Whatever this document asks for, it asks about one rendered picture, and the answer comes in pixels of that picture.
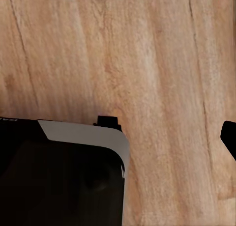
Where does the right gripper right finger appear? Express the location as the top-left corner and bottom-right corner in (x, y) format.
(220, 121), (236, 160)

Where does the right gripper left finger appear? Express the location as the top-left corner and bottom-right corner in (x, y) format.
(0, 121), (26, 180)

